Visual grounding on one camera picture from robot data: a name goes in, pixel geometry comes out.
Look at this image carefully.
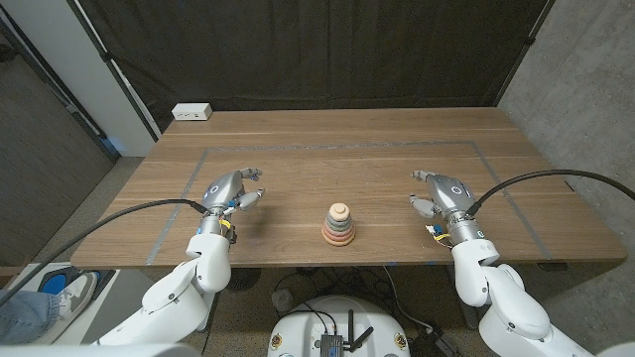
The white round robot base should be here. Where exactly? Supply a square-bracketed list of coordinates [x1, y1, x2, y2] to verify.
[266, 295, 412, 357]

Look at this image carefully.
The right arm thick black cable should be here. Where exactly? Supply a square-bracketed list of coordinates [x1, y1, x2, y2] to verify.
[465, 169, 635, 217]

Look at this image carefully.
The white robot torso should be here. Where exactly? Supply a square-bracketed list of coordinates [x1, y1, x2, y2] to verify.
[0, 340, 635, 357]

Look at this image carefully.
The black backdrop stand pole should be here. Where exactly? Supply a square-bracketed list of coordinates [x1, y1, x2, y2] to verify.
[494, 0, 556, 106]
[65, 0, 163, 143]

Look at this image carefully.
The black round floor fan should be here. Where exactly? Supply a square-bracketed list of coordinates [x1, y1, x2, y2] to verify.
[225, 267, 263, 293]

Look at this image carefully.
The white power strip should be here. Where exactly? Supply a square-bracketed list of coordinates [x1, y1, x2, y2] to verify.
[171, 102, 213, 122]

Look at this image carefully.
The black box on floor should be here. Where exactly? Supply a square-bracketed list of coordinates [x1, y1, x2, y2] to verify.
[410, 327, 460, 357]

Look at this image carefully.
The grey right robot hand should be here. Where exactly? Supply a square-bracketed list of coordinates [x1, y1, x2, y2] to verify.
[409, 170, 486, 247]

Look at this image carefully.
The grey toy disc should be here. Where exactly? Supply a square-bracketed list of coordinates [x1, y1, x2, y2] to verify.
[325, 213, 353, 230]

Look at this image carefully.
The blue foot pedal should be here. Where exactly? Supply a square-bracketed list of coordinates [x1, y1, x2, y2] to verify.
[38, 266, 118, 298]

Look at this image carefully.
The white floor platform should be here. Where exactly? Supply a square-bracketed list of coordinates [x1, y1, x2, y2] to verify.
[9, 261, 156, 344]

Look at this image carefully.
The grey radio module with antennas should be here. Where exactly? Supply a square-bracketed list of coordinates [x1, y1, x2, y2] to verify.
[317, 309, 376, 357]

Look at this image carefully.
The small beige toy disc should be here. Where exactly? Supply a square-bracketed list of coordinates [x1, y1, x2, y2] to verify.
[328, 202, 351, 222]

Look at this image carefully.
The grey round floor object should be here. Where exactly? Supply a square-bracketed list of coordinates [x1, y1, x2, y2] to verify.
[271, 289, 295, 312]

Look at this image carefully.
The arm thick black cable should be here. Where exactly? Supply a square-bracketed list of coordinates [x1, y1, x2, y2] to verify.
[465, 169, 635, 217]
[0, 198, 208, 308]

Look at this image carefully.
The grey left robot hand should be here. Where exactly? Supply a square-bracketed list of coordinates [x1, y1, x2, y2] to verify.
[196, 167, 266, 239]

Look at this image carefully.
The red toy disc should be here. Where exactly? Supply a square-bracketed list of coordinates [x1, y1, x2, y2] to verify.
[320, 231, 356, 244]

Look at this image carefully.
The large orange toy disc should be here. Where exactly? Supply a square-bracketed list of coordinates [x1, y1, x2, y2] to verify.
[320, 235, 357, 248]

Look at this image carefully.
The left arm thick black cable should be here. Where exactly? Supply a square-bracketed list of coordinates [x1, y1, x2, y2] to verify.
[0, 198, 208, 308]

